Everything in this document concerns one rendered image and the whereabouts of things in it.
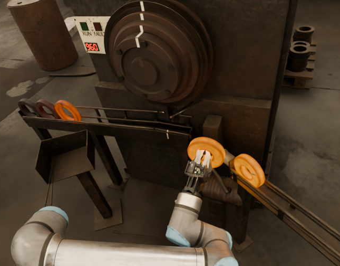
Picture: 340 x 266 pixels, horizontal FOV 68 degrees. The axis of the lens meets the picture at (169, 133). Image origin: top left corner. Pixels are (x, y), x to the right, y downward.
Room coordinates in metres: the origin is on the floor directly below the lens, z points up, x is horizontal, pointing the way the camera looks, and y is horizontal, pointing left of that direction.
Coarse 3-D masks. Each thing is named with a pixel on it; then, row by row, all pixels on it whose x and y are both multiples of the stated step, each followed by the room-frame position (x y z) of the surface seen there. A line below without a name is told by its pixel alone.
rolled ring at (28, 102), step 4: (20, 100) 1.56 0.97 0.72; (24, 100) 1.54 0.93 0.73; (28, 100) 1.54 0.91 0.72; (20, 104) 1.56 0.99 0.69; (24, 104) 1.58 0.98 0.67; (28, 104) 1.51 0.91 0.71; (32, 104) 1.51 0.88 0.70; (20, 108) 1.58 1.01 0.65; (24, 108) 1.58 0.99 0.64; (32, 108) 1.51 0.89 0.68; (24, 112) 1.57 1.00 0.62; (28, 112) 1.58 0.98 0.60; (36, 112) 1.50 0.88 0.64; (28, 116) 1.56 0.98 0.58; (32, 116) 1.55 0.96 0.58; (36, 116) 1.51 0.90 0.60; (40, 116) 1.50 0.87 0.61
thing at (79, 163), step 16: (48, 144) 1.09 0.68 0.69; (64, 144) 1.10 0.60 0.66; (80, 144) 1.10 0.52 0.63; (48, 160) 1.03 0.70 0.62; (64, 160) 1.03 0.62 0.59; (80, 160) 1.00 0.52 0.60; (48, 176) 0.94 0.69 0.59; (64, 176) 0.91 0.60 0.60; (80, 176) 0.97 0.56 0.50; (96, 192) 0.97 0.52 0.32; (96, 208) 1.06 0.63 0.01; (112, 208) 1.04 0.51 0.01; (96, 224) 0.94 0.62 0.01; (112, 224) 0.91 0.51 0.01
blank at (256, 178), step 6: (240, 156) 0.68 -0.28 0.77; (246, 156) 0.67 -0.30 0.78; (234, 162) 0.70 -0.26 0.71; (240, 162) 0.67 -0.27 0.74; (246, 162) 0.64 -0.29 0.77; (252, 162) 0.63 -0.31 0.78; (240, 168) 0.67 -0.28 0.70; (246, 168) 0.67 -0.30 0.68; (252, 168) 0.61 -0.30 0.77; (258, 168) 0.60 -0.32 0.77; (240, 174) 0.66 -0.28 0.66; (246, 174) 0.65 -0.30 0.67; (252, 174) 0.61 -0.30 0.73; (258, 174) 0.59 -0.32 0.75; (264, 174) 0.59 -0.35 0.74; (252, 180) 0.60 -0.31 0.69; (258, 180) 0.58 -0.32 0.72; (264, 180) 0.58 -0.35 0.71; (258, 186) 0.57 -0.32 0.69
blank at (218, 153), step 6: (198, 138) 0.71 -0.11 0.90; (204, 138) 0.69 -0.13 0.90; (210, 138) 0.69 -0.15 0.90; (192, 144) 0.70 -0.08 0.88; (198, 144) 0.68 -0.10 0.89; (204, 144) 0.67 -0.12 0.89; (210, 144) 0.66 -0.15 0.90; (216, 144) 0.66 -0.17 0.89; (192, 150) 0.70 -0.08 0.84; (210, 150) 0.66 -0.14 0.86; (216, 150) 0.65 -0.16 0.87; (222, 150) 0.65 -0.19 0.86; (192, 156) 0.70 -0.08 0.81; (204, 156) 0.69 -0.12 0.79; (210, 156) 0.69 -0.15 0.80; (216, 156) 0.65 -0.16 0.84; (222, 156) 0.64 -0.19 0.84; (216, 162) 0.65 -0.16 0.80; (222, 162) 0.64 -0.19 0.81
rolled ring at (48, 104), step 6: (36, 102) 1.47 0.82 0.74; (42, 102) 1.44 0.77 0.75; (48, 102) 1.44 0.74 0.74; (36, 108) 1.48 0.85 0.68; (42, 108) 1.50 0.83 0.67; (48, 108) 1.42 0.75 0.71; (54, 108) 1.42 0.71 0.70; (42, 114) 1.47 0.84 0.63; (54, 114) 1.41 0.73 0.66; (54, 120) 1.43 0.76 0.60
